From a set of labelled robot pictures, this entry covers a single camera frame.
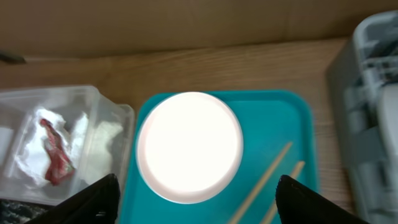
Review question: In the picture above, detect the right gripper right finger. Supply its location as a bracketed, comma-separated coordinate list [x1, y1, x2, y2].
[278, 180, 368, 224]

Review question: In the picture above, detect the black food waste tray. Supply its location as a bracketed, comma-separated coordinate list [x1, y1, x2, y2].
[1, 199, 52, 224]

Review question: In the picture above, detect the clear plastic waste bin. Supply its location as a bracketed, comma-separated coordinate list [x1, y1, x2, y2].
[1, 86, 134, 205]

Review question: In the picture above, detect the large white pink plate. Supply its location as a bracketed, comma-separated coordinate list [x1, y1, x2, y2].
[136, 91, 243, 204]

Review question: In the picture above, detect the crumpled white tissue paper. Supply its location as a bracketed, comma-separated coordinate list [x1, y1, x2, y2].
[16, 107, 123, 187]

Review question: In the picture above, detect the wooden chopstick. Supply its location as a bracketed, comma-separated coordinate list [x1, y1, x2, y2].
[228, 142, 293, 224]
[260, 161, 305, 224]

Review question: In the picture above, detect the teal serving tray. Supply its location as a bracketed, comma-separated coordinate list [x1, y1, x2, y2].
[119, 90, 320, 223]

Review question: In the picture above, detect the red snack wrapper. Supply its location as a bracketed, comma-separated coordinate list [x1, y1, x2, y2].
[39, 119, 75, 185]

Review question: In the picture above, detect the grey dishwasher rack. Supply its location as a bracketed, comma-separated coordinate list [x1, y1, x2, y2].
[326, 11, 397, 223]

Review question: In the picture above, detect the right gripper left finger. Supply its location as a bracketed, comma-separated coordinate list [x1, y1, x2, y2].
[27, 174, 121, 224]

